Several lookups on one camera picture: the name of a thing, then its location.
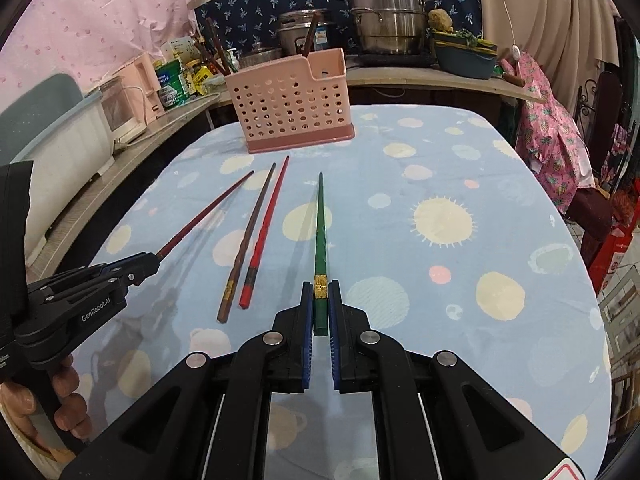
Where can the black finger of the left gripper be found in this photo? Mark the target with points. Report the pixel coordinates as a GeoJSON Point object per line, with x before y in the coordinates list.
{"type": "Point", "coordinates": [132, 270]}

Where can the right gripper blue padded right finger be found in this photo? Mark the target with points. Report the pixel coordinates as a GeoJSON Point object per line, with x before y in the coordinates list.
{"type": "Point", "coordinates": [434, 416]}

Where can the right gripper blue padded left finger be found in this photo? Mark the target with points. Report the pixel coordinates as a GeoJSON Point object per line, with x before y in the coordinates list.
{"type": "Point", "coordinates": [207, 418]}

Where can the green chopstick gold band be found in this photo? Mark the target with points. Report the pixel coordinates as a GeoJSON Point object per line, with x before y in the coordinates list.
{"type": "Point", "coordinates": [321, 293]}

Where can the person's left hand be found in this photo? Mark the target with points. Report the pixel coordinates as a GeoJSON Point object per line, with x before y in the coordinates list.
{"type": "Point", "coordinates": [44, 417]}

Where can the brown chopstick gold band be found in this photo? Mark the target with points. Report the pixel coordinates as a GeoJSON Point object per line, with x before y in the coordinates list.
{"type": "Point", "coordinates": [234, 275]}

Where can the red chopstick far right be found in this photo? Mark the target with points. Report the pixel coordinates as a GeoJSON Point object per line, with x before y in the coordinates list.
{"type": "Point", "coordinates": [253, 267]}

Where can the white plastic storage box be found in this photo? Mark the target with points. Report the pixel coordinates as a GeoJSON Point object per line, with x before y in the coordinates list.
{"type": "Point", "coordinates": [67, 137]}

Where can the pink small appliance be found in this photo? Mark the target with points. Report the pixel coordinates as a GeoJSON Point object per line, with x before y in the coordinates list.
{"type": "Point", "coordinates": [130, 100]}

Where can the green food package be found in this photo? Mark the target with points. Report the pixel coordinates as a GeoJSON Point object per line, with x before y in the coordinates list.
{"type": "Point", "coordinates": [172, 91]}

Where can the light blue patterned tablecloth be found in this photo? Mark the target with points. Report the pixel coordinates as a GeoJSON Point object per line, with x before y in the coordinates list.
{"type": "Point", "coordinates": [434, 228]}

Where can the pink perforated utensil holder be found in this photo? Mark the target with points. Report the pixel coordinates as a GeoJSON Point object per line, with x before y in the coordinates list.
{"type": "Point", "coordinates": [293, 102]}

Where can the small pot glass lid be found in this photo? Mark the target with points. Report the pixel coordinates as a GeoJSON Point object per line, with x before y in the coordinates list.
{"type": "Point", "coordinates": [258, 55]}

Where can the dark maroon chopstick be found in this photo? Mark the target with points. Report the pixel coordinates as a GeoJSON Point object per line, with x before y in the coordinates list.
{"type": "Point", "coordinates": [218, 47]}
{"type": "Point", "coordinates": [309, 40]}

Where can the pink dotted hanging cloth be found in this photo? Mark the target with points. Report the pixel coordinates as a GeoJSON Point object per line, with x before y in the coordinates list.
{"type": "Point", "coordinates": [86, 39]}

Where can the silver rice cooker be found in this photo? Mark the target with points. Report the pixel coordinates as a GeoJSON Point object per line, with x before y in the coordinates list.
{"type": "Point", "coordinates": [293, 28]}

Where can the pink floral garment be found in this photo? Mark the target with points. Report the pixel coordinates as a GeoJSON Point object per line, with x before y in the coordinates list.
{"type": "Point", "coordinates": [548, 139]}

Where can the dark teal basin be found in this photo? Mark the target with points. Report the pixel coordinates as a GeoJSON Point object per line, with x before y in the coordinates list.
{"type": "Point", "coordinates": [463, 54]}

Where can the large stainless steel steamer pot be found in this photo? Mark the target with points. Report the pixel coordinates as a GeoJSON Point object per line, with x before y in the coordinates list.
{"type": "Point", "coordinates": [390, 27]}

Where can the beige hanging curtain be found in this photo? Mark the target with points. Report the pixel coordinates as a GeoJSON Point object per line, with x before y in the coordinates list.
{"type": "Point", "coordinates": [569, 39]}

